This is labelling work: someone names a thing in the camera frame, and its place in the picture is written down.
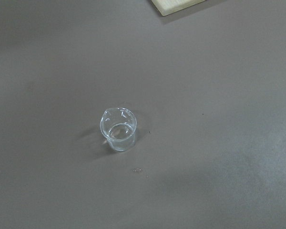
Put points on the small clear glass beaker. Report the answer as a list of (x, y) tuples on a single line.
[(118, 125)]

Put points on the bamboo cutting board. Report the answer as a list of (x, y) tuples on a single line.
[(167, 7)]

